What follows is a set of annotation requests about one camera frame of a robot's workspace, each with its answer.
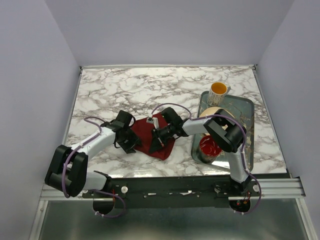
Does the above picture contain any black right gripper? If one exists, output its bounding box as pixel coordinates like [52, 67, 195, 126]
[149, 124, 175, 154]

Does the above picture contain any dark red cloth napkin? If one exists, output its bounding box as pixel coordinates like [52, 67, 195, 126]
[131, 117, 175, 161]

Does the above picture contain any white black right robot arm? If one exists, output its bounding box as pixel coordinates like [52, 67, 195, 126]
[146, 110, 252, 196]

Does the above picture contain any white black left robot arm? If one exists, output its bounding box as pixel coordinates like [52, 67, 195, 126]
[44, 117, 141, 198]

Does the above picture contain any red and black cup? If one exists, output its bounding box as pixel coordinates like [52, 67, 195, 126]
[197, 135, 222, 164]

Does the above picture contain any beige bird pattern plate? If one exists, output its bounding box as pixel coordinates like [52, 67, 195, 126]
[198, 106, 235, 119]

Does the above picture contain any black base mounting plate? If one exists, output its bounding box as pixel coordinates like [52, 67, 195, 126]
[82, 176, 261, 210]

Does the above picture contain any white floral mug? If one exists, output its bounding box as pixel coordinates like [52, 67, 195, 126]
[207, 82, 231, 106]

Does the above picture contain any teal floral serving tray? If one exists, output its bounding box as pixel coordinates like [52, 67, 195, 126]
[190, 91, 255, 172]

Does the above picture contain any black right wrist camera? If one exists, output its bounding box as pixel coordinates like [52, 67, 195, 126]
[146, 107, 183, 129]

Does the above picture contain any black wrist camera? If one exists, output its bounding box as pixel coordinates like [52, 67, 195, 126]
[115, 110, 136, 128]
[146, 107, 183, 129]

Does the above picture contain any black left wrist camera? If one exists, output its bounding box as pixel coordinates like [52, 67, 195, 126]
[115, 110, 136, 128]

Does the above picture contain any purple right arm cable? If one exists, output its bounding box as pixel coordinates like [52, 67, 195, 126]
[147, 103, 262, 216]

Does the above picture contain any aluminium frame rail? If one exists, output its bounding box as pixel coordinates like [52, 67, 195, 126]
[39, 177, 306, 201]

